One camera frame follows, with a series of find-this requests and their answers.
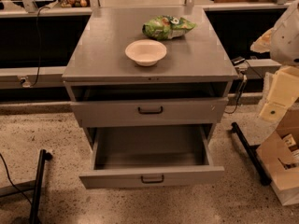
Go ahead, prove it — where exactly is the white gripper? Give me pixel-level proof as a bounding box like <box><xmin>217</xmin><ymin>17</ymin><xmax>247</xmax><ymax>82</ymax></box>
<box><xmin>259</xmin><ymin>66</ymin><xmax>299</xmax><ymax>123</ymax></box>

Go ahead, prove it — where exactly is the grey drawer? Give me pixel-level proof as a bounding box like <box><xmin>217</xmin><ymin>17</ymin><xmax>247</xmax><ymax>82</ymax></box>
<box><xmin>71</xmin><ymin>89</ymin><xmax>228</xmax><ymax>128</ymax></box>
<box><xmin>79</xmin><ymin>125</ymin><xmax>224</xmax><ymax>189</ymax></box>

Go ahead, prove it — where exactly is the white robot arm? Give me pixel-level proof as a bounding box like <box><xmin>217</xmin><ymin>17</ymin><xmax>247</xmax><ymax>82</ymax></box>
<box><xmin>250</xmin><ymin>0</ymin><xmax>299</xmax><ymax>122</ymax></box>

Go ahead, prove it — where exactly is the grey metal drawer cabinet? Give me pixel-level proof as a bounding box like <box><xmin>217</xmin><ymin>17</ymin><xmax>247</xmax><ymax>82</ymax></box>
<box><xmin>63</xmin><ymin>7</ymin><xmax>236</xmax><ymax>142</ymax></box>

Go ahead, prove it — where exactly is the grey top drawer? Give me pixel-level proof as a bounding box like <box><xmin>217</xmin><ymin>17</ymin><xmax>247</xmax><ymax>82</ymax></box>
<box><xmin>71</xmin><ymin>89</ymin><xmax>228</xmax><ymax>128</ymax></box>

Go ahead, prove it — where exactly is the cardboard box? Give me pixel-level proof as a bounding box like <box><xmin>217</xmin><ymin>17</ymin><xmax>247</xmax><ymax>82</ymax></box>
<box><xmin>257</xmin><ymin>109</ymin><xmax>299</xmax><ymax>205</ymax></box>

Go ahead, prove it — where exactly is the black stand leg right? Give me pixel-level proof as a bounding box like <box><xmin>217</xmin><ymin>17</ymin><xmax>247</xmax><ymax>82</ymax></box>
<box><xmin>232</xmin><ymin>122</ymin><xmax>272</xmax><ymax>186</ymax></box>

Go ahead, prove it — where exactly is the black stand leg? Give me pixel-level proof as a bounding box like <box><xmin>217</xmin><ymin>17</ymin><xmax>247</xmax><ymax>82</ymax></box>
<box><xmin>232</xmin><ymin>122</ymin><xmax>272</xmax><ymax>186</ymax></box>
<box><xmin>29</xmin><ymin>149</ymin><xmax>52</xmax><ymax>224</ymax></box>

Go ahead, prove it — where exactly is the green chip bag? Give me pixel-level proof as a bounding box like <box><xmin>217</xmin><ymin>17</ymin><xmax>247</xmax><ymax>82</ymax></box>
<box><xmin>142</xmin><ymin>15</ymin><xmax>196</xmax><ymax>41</ymax></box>

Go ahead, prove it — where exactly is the white bowl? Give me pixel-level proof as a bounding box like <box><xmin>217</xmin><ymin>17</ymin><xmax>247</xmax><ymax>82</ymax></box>
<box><xmin>125</xmin><ymin>39</ymin><xmax>167</xmax><ymax>67</ymax></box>

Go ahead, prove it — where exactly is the black stand leg left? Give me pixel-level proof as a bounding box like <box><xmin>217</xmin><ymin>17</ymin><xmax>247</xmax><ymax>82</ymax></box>
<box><xmin>29</xmin><ymin>149</ymin><xmax>52</xmax><ymax>224</ymax></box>

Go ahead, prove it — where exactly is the power adapter with cable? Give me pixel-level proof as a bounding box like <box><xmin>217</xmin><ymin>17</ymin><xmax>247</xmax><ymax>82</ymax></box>
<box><xmin>224</xmin><ymin>56</ymin><xmax>265</xmax><ymax>115</ymax></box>

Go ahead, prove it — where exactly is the black hanging power cable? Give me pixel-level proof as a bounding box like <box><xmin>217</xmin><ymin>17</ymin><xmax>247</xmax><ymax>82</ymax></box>
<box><xmin>31</xmin><ymin>5</ymin><xmax>51</xmax><ymax>88</ymax></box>

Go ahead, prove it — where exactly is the black cable left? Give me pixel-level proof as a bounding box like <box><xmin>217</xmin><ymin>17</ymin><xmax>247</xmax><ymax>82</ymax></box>
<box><xmin>0</xmin><ymin>152</ymin><xmax>34</xmax><ymax>206</ymax></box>

